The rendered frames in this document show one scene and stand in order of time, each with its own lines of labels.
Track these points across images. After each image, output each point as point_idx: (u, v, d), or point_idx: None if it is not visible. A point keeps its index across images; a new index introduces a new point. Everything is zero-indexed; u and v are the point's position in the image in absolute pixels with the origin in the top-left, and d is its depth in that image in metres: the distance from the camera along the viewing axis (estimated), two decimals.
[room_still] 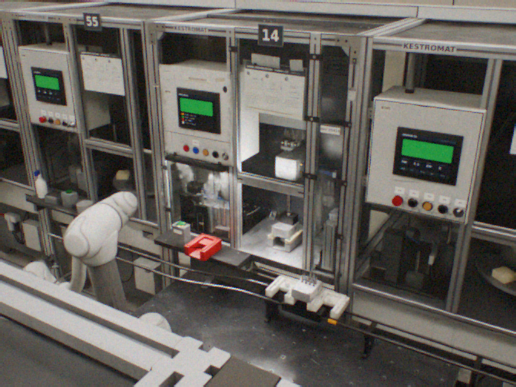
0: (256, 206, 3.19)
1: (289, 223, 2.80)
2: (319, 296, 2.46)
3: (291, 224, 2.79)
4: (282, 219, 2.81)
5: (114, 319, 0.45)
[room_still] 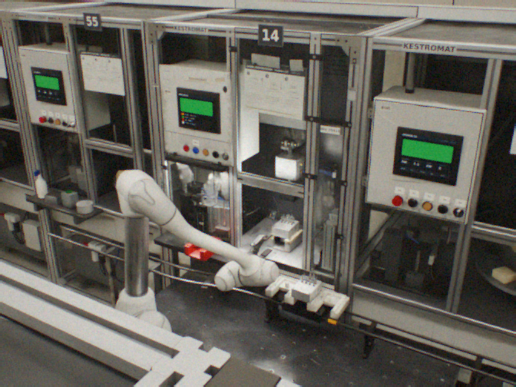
0: (256, 206, 3.19)
1: (289, 200, 2.75)
2: (319, 296, 2.46)
3: (292, 201, 2.74)
4: (283, 196, 2.75)
5: (114, 319, 0.45)
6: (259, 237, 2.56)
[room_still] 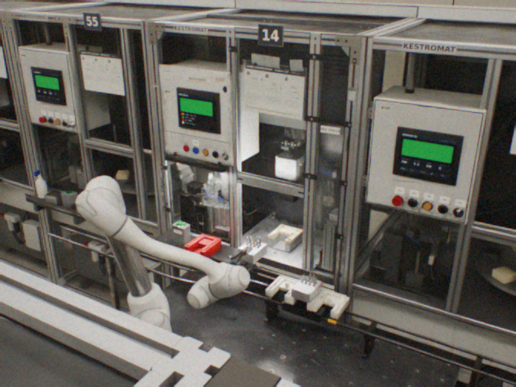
0: (256, 206, 3.19)
1: (289, 200, 2.75)
2: (319, 296, 2.46)
3: (292, 201, 2.74)
4: (283, 196, 2.75)
5: (114, 319, 0.45)
6: (238, 251, 2.42)
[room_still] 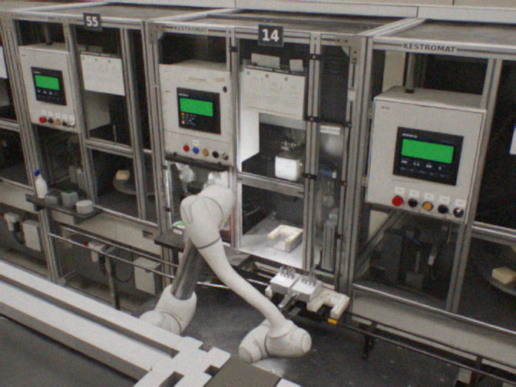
0: (256, 206, 3.19)
1: (289, 200, 2.75)
2: (319, 296, 2.46)
3: (292, 201, 2.74)
4: (283, 196, 2.75)
5: (114, 319, 0.45)
6: (288, 297, 2.29)
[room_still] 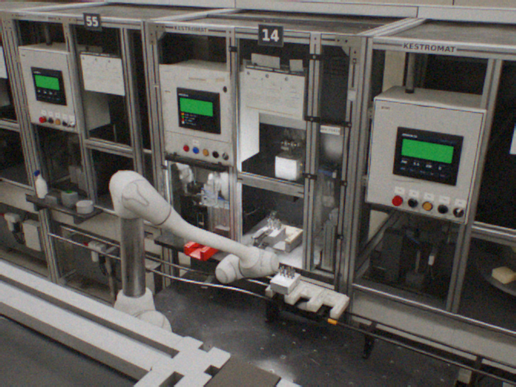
0: (256, 206, 3.19)
1: (289, 200, 2.75)
2: (319, 296, 2.46)
3: (292, 201, 2.74)
4: (283, 196, 2.75)
5: (114, 319, 0.45)
6: (261, 232, 2.58)
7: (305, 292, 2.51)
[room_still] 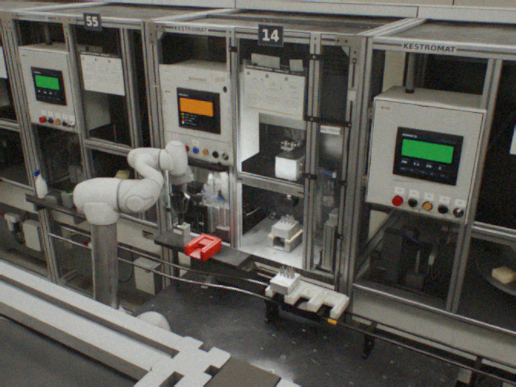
0: (256, 206, 3.19)
1: (289, 206, 2.76)
2: (319, 296, 2.46)
3: (292, 206, 2.75)
4: (283, 200, 2.77)
5: (114, 319, 0.45)
6: (173, 204, 2.78)
7: (305, 292, 2.51)
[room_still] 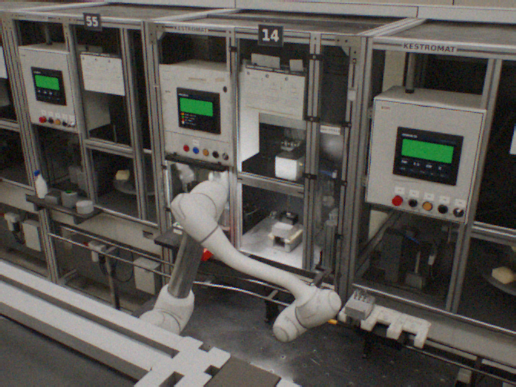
0: (256, 206, 3.19)
1: (289, 223, 2.80)
2: (399, 321, 2.29)
3: (291, 224, 2.79)
4: (282, 219, 2.81)
5: (114, 319, 0.45)
6: (319, 276, 2.24)
7: (382, 317, 2.34)
